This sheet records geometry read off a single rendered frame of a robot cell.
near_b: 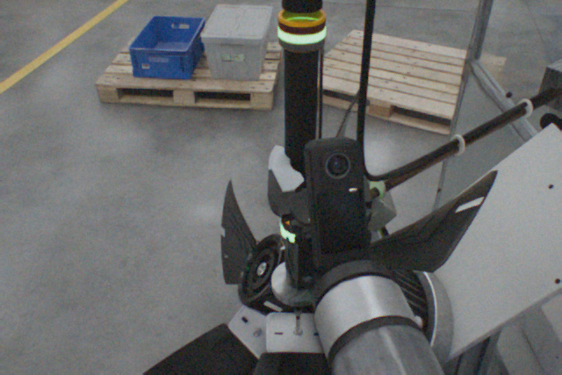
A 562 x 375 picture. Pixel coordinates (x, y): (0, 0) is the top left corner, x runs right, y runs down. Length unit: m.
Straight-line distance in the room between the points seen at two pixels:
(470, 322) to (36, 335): 1.91
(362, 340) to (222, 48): 3.25
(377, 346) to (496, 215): 0.58
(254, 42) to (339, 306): 3.14
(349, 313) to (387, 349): 0.04
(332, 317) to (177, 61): 3.33
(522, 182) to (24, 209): 2.59
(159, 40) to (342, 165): 3.93
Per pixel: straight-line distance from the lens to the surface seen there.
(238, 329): 0.90
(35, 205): 3.10
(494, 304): 0.87
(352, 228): 0.45
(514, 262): 0.88
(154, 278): 2.51
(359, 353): 0.39
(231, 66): 3.62
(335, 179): 0.43
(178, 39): 4.27
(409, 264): 0.59
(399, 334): 0.40
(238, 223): 1.03
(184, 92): 3.65
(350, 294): 0.41
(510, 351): 1.26
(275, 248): 0.83
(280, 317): 0.80
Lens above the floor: 1.83
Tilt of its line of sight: 36 degrees down
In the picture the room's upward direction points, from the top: straight up
